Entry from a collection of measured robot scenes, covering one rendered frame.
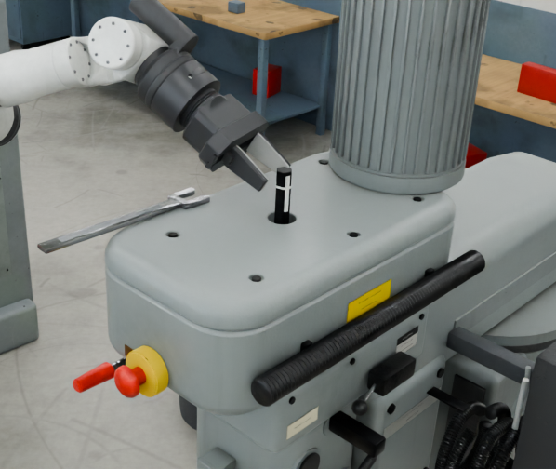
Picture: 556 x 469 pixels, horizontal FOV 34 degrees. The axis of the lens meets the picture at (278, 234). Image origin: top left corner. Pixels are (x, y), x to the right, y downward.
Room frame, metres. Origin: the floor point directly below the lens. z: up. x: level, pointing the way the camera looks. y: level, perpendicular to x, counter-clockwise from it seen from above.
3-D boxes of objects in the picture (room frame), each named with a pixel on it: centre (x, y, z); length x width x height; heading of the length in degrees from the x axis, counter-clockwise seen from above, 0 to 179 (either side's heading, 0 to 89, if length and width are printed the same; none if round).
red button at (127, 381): (0.86, 0.16, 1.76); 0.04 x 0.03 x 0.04; 48
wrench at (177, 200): (1.01, 0.19, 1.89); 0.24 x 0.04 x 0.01; 135
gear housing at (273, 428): (1.08, -0.03, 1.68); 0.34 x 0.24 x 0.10; 138
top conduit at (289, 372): (0.98, -0.14, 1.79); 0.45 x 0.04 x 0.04; 138
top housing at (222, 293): (1.06, -0.01, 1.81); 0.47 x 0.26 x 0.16; 138
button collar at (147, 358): (0.88, 0.15, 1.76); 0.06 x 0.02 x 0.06; 48
